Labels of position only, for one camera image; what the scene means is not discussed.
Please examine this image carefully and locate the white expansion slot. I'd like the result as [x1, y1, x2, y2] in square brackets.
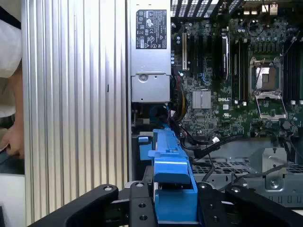
[181, 32, 187, 70]

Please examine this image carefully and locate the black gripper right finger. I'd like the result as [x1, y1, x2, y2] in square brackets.
[197, 181, 303, 227]

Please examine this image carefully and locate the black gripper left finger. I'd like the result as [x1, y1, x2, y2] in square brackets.
[28, 181, 159, 227]

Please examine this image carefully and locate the CPU socket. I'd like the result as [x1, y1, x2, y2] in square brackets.
[250, 56, 284, 95]

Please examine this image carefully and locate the thick black disk wire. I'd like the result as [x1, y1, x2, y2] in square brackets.
[182, 134, 244, 159]

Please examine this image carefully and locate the green motherboard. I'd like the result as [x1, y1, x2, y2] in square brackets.
[170, 18, 303, 142]

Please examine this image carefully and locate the black expansion slot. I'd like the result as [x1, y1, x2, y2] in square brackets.
[197, 35, 205, 74]
[189, 35, 196, 74]

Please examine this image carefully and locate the metal socket cover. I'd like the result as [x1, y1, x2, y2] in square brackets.
[255, 91, 287, 121]

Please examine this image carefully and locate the thin wire locking lever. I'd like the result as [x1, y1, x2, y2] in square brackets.
[254, 58, 266, 89]

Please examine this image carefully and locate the black RAM slot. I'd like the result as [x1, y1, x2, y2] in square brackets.
[293, 40, 303, 105]
[241, 40, 249, 106]
[284, 40, 293, 105]
[232, 40, 239, 105]

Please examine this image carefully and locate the thin black disk wire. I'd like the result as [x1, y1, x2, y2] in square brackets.
[203, 162, 291, 190]

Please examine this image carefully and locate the small silver heatsink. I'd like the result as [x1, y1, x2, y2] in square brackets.
[192, 89, 212, 109]

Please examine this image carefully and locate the person's bare hand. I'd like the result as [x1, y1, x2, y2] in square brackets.
[0, 122, 26, 159]

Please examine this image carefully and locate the metal disk bay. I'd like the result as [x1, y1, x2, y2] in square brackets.
[191, 146, 303, 209]

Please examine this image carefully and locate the black open PC case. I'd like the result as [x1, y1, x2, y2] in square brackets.
[126, 0, 303, 209]

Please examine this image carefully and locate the yellow and black wire bundle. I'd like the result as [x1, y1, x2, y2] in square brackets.
[169, 91, 189, 126]

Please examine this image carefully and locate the silver power supply unit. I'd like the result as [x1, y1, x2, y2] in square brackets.
[130, 0, 171, 104]

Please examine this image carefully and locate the blue data cable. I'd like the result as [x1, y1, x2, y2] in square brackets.
[151, 105, 169, 124]

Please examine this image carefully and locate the blue disk carrier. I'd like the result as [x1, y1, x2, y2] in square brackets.
[138, 129, 202, 225]

